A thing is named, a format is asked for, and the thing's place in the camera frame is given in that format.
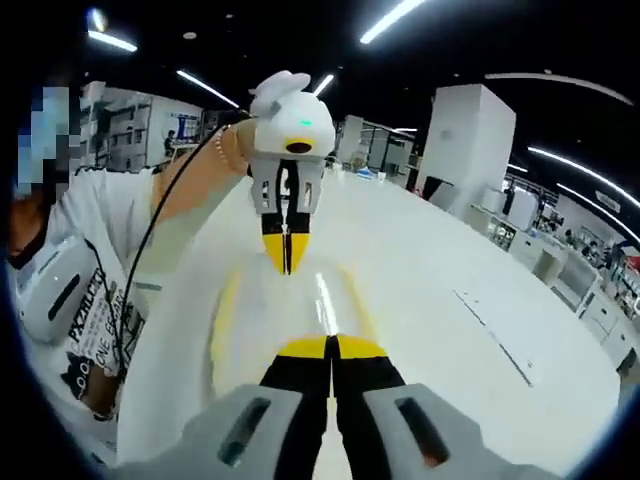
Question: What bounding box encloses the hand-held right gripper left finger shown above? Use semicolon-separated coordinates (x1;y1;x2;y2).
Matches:
118;333;334;480

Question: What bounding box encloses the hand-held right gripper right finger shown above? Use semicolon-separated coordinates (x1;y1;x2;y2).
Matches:
330;333;562;480

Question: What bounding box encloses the person's left hand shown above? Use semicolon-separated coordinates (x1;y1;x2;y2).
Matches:
225;118;258;178

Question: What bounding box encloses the person in white t-shirt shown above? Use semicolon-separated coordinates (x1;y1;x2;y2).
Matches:
9;164;169;446

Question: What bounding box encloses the white square pillar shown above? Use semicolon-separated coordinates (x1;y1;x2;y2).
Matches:
416;83;518;212

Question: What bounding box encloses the white chest-worn device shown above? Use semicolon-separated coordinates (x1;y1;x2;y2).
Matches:
16;233;100;345

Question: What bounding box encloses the white cabinet row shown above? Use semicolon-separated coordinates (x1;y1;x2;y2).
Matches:
523;233;640;354

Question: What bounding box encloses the long ceiling light strip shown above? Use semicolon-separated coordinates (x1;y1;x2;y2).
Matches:
556;182;622;215
527;145;640;207

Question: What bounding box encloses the pearl bracelet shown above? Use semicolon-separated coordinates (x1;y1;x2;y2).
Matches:
213;125;229;169

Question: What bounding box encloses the black cable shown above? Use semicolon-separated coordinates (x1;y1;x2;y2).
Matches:
112;111;254;382

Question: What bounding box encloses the black and white wall poster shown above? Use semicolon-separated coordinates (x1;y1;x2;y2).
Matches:
78;81;207;170

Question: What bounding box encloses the curved grey ceiling rail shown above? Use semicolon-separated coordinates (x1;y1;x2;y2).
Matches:
483;71;632;107

